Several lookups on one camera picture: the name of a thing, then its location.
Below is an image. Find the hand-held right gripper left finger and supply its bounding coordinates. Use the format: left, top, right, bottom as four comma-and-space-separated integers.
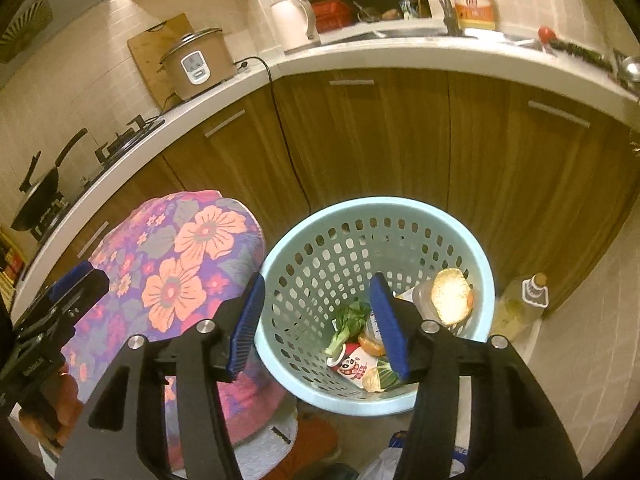
55, 272, 267, 480

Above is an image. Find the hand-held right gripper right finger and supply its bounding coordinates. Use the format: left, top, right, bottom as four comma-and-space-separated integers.
369, 272, 583, 480

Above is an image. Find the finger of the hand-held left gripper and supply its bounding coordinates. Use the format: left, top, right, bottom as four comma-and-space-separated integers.
47, 260, 111, 321

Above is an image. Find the red and white paper cup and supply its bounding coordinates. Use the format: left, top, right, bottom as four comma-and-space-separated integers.
327, 342, 387, 392

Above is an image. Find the round bread bun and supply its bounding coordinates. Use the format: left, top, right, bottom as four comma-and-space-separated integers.
431, 268, 474, 326

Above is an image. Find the light blue perforated basket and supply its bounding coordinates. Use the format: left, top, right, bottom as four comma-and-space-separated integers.
254, 197, 496, 417

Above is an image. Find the person's left hand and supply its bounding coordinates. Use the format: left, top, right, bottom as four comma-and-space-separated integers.
20, 362, 83, 448

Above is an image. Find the green bok choy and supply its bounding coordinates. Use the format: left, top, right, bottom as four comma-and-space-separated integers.
325, 301, 374, 358

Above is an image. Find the floral purple stool cover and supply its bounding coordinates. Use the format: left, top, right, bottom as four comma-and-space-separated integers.
60, 190, 290, 466

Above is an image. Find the black wok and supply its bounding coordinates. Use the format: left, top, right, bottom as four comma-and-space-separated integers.
11, 127, 89, 232

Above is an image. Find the orange slipper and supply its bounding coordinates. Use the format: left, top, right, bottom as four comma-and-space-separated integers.
294, 417, 342, 467

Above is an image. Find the clear cooking oil bottle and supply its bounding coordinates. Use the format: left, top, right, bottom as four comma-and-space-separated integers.
487, 272, 551, 345

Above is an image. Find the white plastic bag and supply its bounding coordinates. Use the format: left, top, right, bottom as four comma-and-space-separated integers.
359, 430, 471, 480

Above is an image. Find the black gas stove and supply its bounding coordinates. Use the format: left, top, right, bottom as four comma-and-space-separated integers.
80, 114, 166, 186

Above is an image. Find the wooden cutting board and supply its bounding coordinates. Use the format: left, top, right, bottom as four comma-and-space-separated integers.
127, 12, 196, 111

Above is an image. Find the beige rice cooker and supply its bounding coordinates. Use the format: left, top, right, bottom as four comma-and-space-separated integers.
159, 27, 236, 102

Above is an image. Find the metal kitchen sink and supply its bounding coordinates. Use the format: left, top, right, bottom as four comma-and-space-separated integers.
317, 26, 482, 45

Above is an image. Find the white electric kettle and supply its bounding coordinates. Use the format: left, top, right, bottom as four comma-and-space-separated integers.
270, 0, 321, 53

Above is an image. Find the red plastic container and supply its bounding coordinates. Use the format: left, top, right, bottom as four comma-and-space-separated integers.
311, 0, 351, 31

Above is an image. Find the yellow oil jug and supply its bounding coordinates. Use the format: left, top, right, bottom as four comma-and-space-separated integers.
447, 0, 497, 31

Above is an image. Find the dark green vegetable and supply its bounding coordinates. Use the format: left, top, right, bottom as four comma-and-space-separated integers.
550, 37, 617, 74

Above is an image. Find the metal ladle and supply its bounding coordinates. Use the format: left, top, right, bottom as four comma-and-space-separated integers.
612, 50, 640, 84

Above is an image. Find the black power cord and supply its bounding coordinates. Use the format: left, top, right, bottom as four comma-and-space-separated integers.
234, 56, 314, 217

